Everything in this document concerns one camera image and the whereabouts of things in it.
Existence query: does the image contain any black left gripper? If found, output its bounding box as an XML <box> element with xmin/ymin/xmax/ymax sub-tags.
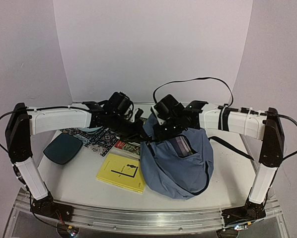
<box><xmin>110</xmin><ymin>113</ymin><xmax>151</xmax><ymax>144</ymax></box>

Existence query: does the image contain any blue grey backpack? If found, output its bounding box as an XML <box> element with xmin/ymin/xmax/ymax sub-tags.
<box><xmin>140</xmin><ymin>129</ymin><xmax>214</xmax><ymax>200</ymax></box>

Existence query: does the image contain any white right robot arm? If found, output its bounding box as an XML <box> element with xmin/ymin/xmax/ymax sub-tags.
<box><xmin>150</xmin><ymin>95</ymin><xmax>284</xmax><ymax>228</ymax></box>

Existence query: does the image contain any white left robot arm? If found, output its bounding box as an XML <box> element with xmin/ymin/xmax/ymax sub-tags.
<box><xmin>5</xmin><ymin>92</ymin><xmax>148</xmax><ymax>221</ymax></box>

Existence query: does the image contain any patterned patchwork placemat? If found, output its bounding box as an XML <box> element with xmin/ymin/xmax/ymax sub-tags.
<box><xmin>61</xmin><ymin>127</ymin><xmax>118</xmax><ymax>157</ymax></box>

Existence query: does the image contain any cream and blue plate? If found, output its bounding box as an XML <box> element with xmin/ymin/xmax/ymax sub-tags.
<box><xmin>78</xmin><ymin>127</ymin><xmax>102</xmax><ymax>133</ymax></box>

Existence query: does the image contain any red floral book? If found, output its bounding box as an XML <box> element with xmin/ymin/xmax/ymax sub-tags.
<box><xmin>114</xmin><ymin>141</ymin><xmax>141</xmax><ymax>158</ymax></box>

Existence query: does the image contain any yellow book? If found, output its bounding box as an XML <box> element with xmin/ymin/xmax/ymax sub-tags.
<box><xmin>96</xmin><ymin>154</ymin><xmax>146</xmax><ymax>193</ymax></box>

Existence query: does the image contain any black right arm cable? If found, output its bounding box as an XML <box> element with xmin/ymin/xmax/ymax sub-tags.
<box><xmin>152</xmin><ymin>76</ymin><xmax>234</xmax><ymax>107</ymax></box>

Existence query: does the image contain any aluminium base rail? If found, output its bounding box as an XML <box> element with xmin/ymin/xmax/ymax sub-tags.
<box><xmin>3</xmin><ymin>189</ymin><xmax>290</xmax><ymax>238</ymax></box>

